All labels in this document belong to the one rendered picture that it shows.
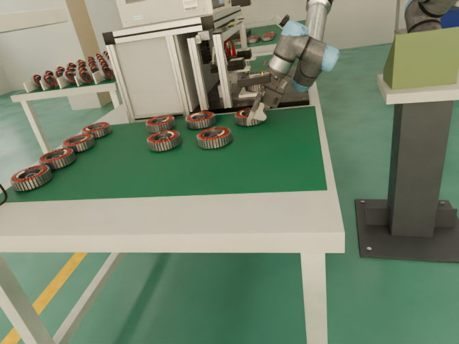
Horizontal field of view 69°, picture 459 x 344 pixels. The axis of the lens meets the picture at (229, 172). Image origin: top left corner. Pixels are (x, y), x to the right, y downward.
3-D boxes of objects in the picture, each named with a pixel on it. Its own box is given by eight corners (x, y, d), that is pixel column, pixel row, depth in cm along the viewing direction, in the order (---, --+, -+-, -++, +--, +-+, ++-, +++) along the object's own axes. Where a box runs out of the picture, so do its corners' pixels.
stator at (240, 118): (268, 115, 127) (266, 105, 125) (263, 125, 117) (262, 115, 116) (239, 117, 130) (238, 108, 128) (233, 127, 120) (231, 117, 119)
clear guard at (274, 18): (289, 27, 148) (288, 12, 145) (288, 34, 127) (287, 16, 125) (218, 37, 155) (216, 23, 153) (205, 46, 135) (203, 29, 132)
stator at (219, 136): (192, 149, 109) (189, 138, 107) (208, 135, 117) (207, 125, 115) (222, 151, 104) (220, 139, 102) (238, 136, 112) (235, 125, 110)
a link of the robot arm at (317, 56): (329, 65, 116) (300, 52, 116) (343, 44, 105) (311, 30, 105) (322, 83, 113) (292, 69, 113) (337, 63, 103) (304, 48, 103)
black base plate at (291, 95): (305, 69, 185) (305, 65, 184) (309, 105, 130) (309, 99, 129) (223, 79, 196) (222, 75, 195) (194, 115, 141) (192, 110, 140)
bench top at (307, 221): (309, 53, 254) (309, 46, 252) (344, 253, 65) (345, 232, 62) (183, 69, 277) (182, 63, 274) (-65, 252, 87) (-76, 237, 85)
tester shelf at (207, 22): (241, 14, 180) (240, 5, 178) (214, 29, 121) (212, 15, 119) (164, 26, 189) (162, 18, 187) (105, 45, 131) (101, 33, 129)
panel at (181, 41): (223, 74, 196) (214, 19, 182) (192, 111, 139) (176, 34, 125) (220, 75, 196) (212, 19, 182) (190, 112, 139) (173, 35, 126)
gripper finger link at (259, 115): (260, 130, 114) (272, 106, 115) (244, 123, 114) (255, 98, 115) (259, 132, 118) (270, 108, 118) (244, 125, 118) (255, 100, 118)
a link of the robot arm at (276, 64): (271, 54, 107) (274, 50, 114) (266, 68, 109) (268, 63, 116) (293, 64, 107) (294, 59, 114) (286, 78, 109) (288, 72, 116)
